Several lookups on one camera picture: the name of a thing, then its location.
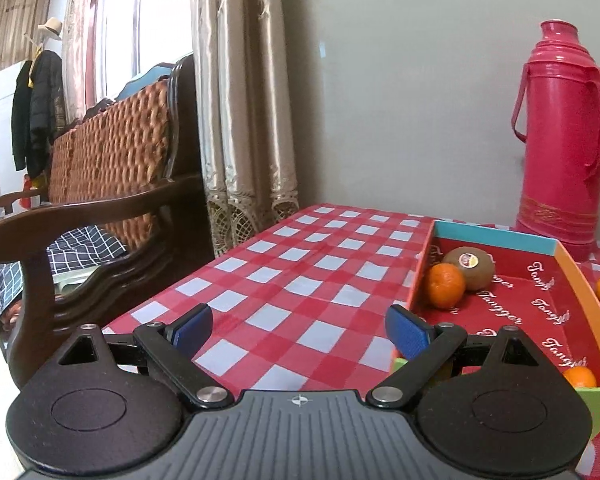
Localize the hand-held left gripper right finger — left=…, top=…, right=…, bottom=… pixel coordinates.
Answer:
left=366, top=304, right=548, bottom=409

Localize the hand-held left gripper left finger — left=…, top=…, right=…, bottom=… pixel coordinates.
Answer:
left=55, top=304, right=233, bottom=409

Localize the large orange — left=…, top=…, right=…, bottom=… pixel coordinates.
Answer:
left=426, top=263, right=467, bottom=310
left=562, top=366, right=598, bottom=390

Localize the brown kiwi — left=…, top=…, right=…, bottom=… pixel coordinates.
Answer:
left=441, top=246, right=497, bottom=292

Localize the colourful cardboard box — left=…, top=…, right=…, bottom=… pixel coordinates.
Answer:
left=390, top=217, right=600, bottom=441

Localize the red white checkered tablecloth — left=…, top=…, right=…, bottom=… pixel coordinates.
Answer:
left=100, top=203, right=600, bottom=480

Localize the navy checkered blanket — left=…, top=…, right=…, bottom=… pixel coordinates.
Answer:
left=0, top=225, right=131, bottom=331

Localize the dark wooden sofa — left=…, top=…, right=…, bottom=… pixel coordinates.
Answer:
left=0, top=52, right=216, bottom=391

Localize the woven brown sofa mat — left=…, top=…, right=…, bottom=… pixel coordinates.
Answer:
left=47, top=77, right=173, bottom=251

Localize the beige lace-trimmed curtain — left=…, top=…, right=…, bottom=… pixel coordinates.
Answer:
left=192, top=0, right=301, bottom=261

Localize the red thermos flask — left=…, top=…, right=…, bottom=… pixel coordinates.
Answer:
left=510, top=19, right=600, bottom=250

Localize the black coat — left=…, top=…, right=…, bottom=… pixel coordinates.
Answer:
left=11, top=50, right=63, bottom=173

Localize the pink sheer curtain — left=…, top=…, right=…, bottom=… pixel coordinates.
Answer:
left=62, top=0, right=111, bottom=121

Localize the window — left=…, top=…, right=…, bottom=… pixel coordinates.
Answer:
left=95, top=0, right=196, bottom=101

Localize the beige hat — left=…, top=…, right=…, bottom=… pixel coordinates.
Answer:
left=36, top=17, right=63, bottom=41

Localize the brown curtain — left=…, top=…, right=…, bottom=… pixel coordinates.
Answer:
left=0, top=0, right=56, bottom=191

